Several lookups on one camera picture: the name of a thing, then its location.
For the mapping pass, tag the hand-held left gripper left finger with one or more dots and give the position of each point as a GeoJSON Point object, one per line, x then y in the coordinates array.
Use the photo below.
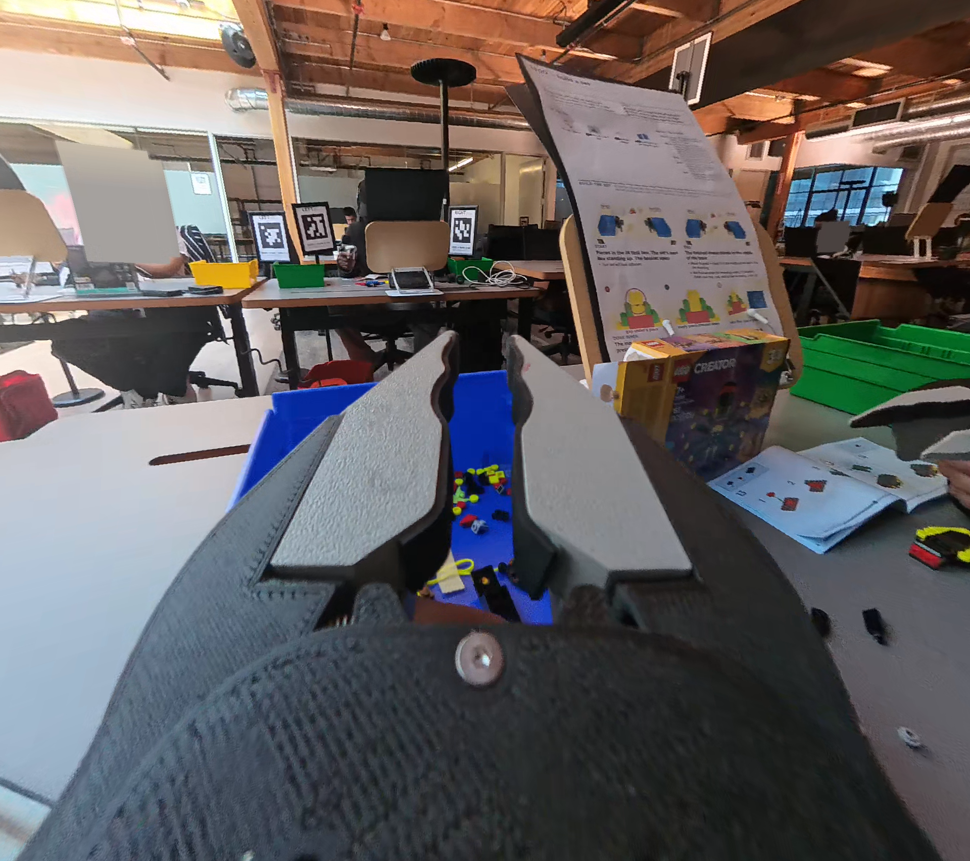
{"type": "Point", "coordinates": [371, 482]}

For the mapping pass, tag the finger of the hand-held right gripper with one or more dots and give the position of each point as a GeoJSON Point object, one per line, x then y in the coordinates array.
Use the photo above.
{"type": "Point", "coordinates": [932, 425]}
{"type": "Point", "coordinates": [951, 450]}

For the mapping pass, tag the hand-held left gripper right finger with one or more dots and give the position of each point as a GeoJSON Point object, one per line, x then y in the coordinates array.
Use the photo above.
{"type": "Point", "coordinates": [591, 482]}

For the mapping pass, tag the yellow black lego model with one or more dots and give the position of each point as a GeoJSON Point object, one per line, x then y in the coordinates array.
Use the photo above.
{"type": "Point", "coordinates": [943, 546]}

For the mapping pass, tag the pile of lego pieces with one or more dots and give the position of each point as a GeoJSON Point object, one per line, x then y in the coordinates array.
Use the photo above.
{"type": "Point", "coordinates": [481, 489]}

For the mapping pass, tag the blue plastic bin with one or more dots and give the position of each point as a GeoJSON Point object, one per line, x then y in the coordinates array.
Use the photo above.
{"type": "Point", "coordinates": [485, 421]}

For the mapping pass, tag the lego set box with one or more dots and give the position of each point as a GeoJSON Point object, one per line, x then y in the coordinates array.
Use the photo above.
{"type": "Point", "coordinates": [705, 406]}

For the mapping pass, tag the person's right hand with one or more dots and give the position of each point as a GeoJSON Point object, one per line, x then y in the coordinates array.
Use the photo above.
{"type": "Point", "coordinates": [959, 486]}

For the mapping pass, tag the green plastic bin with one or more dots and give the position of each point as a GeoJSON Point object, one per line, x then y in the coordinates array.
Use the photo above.
{"type": "Point", "coordinates": [871, 361]}

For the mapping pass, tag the open instruction booklet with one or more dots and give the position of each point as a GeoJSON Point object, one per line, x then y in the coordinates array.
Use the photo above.
{"type": "Point", "coordinates": [818, 489]}

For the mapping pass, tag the wooden office desk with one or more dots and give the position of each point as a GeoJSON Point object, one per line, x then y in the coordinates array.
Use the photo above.
{"type": "Point", "coordinates": [114, 300]}
{"type": "Point", "coordinates": [364, 292]}

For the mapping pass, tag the tablet on stand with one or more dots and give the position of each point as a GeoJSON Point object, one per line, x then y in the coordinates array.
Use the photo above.
{"type": "Point", "coordinates": [411, 280]}

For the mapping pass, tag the small green bin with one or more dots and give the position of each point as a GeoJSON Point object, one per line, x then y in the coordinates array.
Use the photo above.
{"type": "Point", "coordinates": [298, 274]}
{"type": "Point", "coordinates": [470, 267]}

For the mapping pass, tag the beige chair back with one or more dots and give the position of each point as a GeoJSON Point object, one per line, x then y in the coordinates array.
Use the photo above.
{"type": "Point", "coordinates": [405, 247]}

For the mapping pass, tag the small yellow bin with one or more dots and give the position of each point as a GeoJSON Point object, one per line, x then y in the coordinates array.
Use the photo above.
{"type": "Point", "coordinates": [223, 274]}

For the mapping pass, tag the black white tag board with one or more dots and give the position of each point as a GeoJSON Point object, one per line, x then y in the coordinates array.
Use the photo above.
{"type": "Point", "coordinates": [463, 230]}
{"type": "Point", "coordinates": [270, 236]}
{"type": "Point", "coordinates": [314, 228]}

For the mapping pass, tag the black monitor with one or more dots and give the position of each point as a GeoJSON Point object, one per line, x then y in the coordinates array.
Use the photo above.
{"type": "Point", "coordinates": [405, 194]}

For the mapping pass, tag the printed instruction sheet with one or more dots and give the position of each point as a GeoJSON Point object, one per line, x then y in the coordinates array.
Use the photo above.
{"type": "Point", "coordinates": [644, 194]}

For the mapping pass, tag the red bag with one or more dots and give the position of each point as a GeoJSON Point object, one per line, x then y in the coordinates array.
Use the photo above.
{"type": "Point", "coordinates": [26, 406]}

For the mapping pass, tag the black pole lamp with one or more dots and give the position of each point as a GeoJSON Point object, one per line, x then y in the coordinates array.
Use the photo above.
{"type": "Point", "coordinates": [443, 73]}

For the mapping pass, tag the black ceiling speaker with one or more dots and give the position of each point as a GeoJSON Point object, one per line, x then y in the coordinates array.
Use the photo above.
{"type": "Point", "coordinates": [239, 46]}

